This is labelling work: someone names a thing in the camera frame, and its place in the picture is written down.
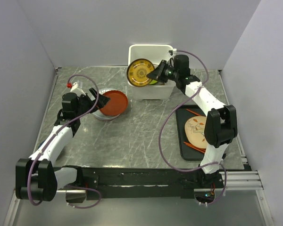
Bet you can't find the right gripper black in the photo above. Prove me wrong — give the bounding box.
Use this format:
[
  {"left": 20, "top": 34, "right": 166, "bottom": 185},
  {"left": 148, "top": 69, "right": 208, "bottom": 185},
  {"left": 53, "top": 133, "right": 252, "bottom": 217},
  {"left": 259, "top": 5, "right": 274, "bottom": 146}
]
[{"left": 147, "top": 60, "right": 179, "bottom": 83}]

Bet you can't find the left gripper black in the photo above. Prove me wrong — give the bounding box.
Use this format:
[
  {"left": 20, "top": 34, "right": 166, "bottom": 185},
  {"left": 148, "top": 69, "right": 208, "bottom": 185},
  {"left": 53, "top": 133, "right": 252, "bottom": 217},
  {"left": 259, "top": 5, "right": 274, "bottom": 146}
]
[{"left": 75, "top": 88, "right": 110, "bottom": 117}]

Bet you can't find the yellow patterned plate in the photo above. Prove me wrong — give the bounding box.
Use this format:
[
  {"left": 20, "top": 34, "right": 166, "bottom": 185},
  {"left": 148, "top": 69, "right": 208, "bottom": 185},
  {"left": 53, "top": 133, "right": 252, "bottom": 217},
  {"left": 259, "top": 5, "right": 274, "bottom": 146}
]
[{"left": 126, "top": 58, "right": 155, "bottom": 88}]

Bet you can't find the red scalloped plate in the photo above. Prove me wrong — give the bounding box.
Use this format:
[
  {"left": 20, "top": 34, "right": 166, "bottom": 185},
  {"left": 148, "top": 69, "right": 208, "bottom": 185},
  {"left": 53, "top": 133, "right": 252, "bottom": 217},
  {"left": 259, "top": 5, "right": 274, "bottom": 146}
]
[{"left": 100, "top": 90, "right": 128, "bottom": 116}]

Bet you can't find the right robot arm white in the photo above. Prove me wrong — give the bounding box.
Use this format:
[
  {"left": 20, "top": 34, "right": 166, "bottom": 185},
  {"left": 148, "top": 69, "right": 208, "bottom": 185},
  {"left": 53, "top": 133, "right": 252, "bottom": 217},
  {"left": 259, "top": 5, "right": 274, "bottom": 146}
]
[{"left": 147, "top": 54, "right": 238, "bottom": 187}]

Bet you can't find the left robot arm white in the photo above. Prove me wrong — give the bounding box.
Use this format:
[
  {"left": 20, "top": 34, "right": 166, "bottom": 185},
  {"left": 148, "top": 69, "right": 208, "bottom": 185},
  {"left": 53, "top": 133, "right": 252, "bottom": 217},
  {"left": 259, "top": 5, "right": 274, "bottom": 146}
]
[{"left": 15, "top": 88, "right": 110, "bottom": 205}]

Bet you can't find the white plastic bin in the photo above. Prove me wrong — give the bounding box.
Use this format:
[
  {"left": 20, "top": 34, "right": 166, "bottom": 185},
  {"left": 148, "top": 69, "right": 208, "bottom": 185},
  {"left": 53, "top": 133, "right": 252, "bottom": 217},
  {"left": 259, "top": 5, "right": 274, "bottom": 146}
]
[{"left": 128, "top": 44, "right": 175, "bottom": 100}]

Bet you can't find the pale grey large plate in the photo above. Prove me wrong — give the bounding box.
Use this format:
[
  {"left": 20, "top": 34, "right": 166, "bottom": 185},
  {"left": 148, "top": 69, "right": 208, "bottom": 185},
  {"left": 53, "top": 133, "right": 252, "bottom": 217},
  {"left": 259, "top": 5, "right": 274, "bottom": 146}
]
[{"left": 93, "top": 88, "right": 120, "bottom": 121}]

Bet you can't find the orange chopstick upper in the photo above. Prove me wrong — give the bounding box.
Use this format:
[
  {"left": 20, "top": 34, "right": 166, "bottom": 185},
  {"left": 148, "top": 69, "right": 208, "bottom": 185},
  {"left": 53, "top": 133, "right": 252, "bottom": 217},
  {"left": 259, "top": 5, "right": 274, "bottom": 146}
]
[{"left": 186, "top": 109, "right": 203, "bottom": 116}]

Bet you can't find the orange chopstick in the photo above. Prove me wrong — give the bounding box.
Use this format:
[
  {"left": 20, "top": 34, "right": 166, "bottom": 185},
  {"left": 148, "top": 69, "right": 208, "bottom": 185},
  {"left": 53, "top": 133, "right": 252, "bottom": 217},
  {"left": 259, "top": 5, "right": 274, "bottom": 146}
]
[
  {"left": 184, "top": 142, "right": 206, "bottom": 153},
  {"left": 186, "top": 109, "right": 203, "bottom": 116}
]

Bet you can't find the peach plate with bird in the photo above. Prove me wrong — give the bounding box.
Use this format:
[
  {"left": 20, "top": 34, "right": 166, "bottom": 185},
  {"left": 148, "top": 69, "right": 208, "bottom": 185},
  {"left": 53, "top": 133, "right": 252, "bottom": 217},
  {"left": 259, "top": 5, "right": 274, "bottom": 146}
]
[{"left": 184, "top": 116, "right": 208, "bottom": 149}]

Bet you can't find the black rectangular tray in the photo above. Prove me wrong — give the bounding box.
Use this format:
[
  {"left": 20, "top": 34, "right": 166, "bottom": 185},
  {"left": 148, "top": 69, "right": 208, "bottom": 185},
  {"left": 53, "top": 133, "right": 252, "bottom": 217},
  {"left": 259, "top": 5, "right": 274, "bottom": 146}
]
[{"left": 175, "top": 105, "right": 205, "bottom": 161}]

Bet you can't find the orange chopstick lower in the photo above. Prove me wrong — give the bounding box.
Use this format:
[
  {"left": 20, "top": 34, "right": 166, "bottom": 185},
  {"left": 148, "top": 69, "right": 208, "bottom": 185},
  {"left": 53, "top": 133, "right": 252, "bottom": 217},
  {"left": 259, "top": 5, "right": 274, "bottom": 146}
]
[{"left": 184, "top": 142, "right": 206, "bottom": 153}]

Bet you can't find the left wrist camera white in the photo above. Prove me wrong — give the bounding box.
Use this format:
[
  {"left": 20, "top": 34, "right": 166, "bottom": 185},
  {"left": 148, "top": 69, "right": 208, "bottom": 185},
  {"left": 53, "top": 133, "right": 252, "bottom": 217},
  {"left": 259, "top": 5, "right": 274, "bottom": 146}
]
[{"left": 70, "top": 81, "right": 86, "bottom": 97}]

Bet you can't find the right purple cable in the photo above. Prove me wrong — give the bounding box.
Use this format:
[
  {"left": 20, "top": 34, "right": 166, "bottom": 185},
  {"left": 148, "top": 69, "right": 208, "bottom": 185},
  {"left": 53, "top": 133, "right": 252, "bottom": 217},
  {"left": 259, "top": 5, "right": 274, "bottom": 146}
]
[{"left": 159, "top": 49, "right": 227, "bottom": 208}]

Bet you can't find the purple cable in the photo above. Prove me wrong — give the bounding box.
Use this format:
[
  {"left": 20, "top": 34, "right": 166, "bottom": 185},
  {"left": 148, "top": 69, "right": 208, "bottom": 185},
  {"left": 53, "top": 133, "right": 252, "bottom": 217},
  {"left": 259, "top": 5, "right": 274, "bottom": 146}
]
[
  {"left": 27, "top": 74, "right": 102, "bottom": 210},
  {"left": 159, "top": 49, "right": 227, "bottom": 208}
]

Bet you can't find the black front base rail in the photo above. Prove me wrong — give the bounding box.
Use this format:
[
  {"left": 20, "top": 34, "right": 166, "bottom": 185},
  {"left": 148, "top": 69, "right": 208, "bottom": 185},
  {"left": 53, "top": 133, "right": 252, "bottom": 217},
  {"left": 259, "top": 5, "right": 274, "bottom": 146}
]
[{"left": 25, "top": 166, "right": 225, "bottom": 201}]

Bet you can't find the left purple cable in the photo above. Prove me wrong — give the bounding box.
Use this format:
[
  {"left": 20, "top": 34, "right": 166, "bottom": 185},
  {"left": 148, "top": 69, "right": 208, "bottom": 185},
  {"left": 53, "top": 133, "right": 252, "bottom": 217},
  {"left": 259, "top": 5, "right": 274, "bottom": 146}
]
[{"left": 27, "top": 74, "right": 102, "bottom": 210}]

